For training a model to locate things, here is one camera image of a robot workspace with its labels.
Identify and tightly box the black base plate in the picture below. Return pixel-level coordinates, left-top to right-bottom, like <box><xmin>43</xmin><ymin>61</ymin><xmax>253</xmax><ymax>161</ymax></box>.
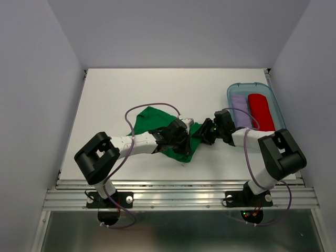
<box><xmin>85</xmin><ymin>191</ymin><xmax>134</xmax><ymax>209</ymax></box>
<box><xmin>222</xmin><ymin>191</ymin><xmax>273</xmax><ymax>208</ymax></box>

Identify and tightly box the green t shirt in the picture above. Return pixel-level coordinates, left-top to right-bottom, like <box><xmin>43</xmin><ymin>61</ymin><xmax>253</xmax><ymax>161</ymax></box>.
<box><xmin>133</xmin><ymin>106</ymin><xmax>201</xmax><ymax>163</ymax></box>

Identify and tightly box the translucent blue plastic bin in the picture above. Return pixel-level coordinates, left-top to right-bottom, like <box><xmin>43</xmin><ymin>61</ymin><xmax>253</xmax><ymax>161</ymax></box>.
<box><xmin>226</xmin><ymin>82</ymin><xmax>286</xmax><ymax>130</ymax></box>

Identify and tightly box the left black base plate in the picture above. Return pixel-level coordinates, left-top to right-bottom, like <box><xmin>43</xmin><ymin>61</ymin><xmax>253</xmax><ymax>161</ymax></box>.
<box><xmin>85</xmin><ymin>191</ymin><xmax>134</xmax><ymax>209</ymax></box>

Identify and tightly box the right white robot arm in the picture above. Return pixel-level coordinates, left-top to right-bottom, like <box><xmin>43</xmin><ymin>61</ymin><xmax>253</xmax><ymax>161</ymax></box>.
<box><xmin>193</xmin><ymin>109</ymin><xmax>307</xmax><ymax>205</ymax></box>

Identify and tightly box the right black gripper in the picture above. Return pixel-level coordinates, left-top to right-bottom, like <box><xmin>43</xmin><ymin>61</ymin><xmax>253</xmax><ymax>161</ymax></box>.
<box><xmin>190</xmin><ymin>118</ymin><xmax>223</xmax><ymax>145</ymax></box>

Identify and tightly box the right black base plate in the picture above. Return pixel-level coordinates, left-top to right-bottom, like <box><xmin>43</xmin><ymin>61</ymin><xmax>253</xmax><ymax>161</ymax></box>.
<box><xmin>222</xmin><ymin>191</ymin><xmax>273</xmax><ymax>208</ymax></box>

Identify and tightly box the red t shirt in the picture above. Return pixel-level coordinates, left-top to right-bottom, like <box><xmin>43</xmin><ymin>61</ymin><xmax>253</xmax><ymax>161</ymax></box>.
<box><xmin>248</xmin><ymin>93</ymin><xmax>275</xmax><ymax>131</ymax></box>

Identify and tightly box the lavender t shirt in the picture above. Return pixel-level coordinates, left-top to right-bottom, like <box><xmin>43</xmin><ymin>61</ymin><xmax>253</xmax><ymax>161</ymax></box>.
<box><xmin>231</xmin><ymin>94</ymin><xmax>253</xmax><ymax>128</ymax></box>

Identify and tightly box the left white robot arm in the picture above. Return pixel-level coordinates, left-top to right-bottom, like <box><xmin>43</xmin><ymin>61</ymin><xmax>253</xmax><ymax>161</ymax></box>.
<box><xmin>74</xmin><ymin>118</ymin><xmax>194</xmax><ymax>207</ymax></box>

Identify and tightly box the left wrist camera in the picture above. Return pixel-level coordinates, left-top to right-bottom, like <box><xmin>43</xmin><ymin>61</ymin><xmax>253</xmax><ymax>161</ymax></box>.
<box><xmin>181</xmin><ymin>118</ymin><xmax>194</xmax><ymax>127</ymax></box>

